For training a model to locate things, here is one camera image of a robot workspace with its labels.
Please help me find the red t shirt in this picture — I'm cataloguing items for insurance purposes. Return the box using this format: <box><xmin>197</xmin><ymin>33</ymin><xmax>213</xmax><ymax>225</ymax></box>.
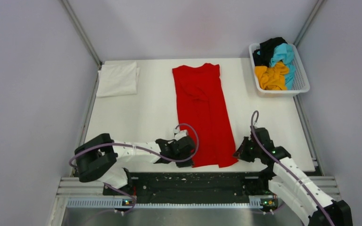
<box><xmin>172</xmin><ymin>63</ymin><xmax>238</xmax><ymax>168</ymax></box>

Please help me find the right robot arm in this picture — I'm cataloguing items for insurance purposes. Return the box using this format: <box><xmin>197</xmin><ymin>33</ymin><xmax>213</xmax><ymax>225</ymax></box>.
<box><xmin>233</xmin><ymin>128</ymin><xmax>353</xmax><ymax>226</ymax></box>

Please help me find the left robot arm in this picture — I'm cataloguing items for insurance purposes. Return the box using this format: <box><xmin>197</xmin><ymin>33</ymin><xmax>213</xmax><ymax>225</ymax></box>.
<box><xmin>69</xmin><ymin>132</ymin><xmax>198</xmax><ymax>195</ymax></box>

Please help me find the yellow t shirt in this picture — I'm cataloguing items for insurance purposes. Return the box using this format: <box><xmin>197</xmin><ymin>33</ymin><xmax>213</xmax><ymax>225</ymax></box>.
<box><xmin>254</xmin><ymin>61</ymin><xmax>289</xmax><ymax>91</ymax></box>

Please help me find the white plastic laundry basket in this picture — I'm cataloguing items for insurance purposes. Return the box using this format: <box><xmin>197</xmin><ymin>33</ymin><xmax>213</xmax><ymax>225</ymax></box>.
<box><xmin>248</xmin><ymin>43</ymin><xmax>310</xmax><ymax>97</ymax></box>

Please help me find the folded white t shirt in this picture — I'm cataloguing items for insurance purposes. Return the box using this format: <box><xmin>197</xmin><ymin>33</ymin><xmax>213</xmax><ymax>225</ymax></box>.
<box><xmin>96</xmin><ymin>61</ymin><xmax>140</xmax><ymax>98</ymax></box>

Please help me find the light blue t shirt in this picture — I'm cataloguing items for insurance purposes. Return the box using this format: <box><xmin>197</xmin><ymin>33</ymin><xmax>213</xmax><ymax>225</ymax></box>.
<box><xmin>270</xmin><ymin>43</ymin><xmax>296</xmax><ymax>90</ymax></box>

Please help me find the black t shirt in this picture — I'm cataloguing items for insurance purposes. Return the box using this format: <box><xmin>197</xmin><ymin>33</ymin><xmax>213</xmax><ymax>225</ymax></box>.
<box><xmin>253</xmin><ymin>37</ymin><xmax>287</xmax><ymax>67</ymax></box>

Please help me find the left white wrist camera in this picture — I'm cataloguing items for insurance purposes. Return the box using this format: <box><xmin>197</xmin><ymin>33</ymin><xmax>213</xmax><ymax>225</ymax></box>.
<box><xmin>174</xmin><ymin>129</ymin><xmax>189</xmax><ymax>140</ymax></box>

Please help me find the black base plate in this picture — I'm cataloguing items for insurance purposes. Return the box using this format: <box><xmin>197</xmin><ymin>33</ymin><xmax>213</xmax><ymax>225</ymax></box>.
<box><xmin>103</xmin><ymin>171</ymin><xmax>289</xmax><ymax>205</ymax></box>

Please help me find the white cable duct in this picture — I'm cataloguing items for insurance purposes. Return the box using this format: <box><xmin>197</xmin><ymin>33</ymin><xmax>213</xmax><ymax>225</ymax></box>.
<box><xmin>66</xmin><ymin>197</ymin><xmax>264</xmax><ymax>209</ymax></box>

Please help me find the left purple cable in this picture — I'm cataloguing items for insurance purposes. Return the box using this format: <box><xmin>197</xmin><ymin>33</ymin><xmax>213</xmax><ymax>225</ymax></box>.
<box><xmin>68</xmin><ymin>123</ymin><xmax>200</xmax><ymax>216</ymax></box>

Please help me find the right aluminium frame post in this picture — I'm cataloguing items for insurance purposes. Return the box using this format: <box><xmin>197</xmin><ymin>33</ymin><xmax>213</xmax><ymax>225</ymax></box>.
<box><xmin>293</xmin><ymin>0</ymin><xmax>327</xmax><ymax>47</ymax></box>

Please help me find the aluminium frame post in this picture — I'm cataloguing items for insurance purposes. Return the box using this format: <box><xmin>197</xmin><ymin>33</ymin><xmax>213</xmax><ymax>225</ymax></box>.
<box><xmin>293</xmin><ymin>0</ymin><xmax>327</xmax><ymax>47</ymax></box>
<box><xmin>59</xmin><ymin>0</ymin><xmax>102</xmax><ymax>69</ymax></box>

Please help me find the left aluminium frame post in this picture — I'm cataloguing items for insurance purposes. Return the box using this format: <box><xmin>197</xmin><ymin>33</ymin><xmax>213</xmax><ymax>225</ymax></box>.
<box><xmin>59</xmin><ymin>0</ymin><xmax>102</xmax><ymax>69</ymax></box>

